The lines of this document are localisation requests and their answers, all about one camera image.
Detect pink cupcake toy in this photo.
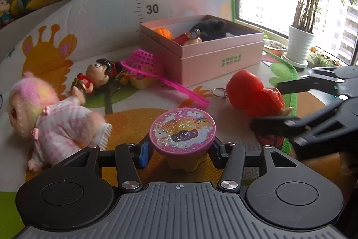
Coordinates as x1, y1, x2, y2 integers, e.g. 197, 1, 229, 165
149, 107, 216, 172

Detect red hooded doll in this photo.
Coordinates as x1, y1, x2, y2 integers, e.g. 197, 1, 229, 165
212, 70, 294, 119

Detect black plush cat toy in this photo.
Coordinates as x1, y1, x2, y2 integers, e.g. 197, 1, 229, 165
192, 19, 228, 41

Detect red black figurine doll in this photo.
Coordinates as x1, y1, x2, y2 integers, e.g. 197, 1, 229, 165
173, 29, 202, 46

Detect orange toy pumpkin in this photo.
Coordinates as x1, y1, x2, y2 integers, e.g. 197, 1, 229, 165
154, 28, 173, 39

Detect red flower pot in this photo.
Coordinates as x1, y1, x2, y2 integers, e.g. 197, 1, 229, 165
264, 39, 286, 58

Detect baby doll pink pajamas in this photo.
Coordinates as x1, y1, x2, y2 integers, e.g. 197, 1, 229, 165
7, 71, 112, 172

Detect black haired figurine doll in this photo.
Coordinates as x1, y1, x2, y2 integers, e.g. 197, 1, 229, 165
71, 58, 122, 95

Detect pink toy net scoop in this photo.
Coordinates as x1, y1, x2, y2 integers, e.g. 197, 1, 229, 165
120, 49, 210, 107

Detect pink cardboard box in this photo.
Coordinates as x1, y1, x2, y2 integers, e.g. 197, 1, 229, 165
139, 15, 264, 87

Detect colourful play mat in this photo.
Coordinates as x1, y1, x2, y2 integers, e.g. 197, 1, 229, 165
0, 0, 299, 239

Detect small cartoon boy doll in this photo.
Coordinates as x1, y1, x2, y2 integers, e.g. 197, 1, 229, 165
0, 0, 14, 28

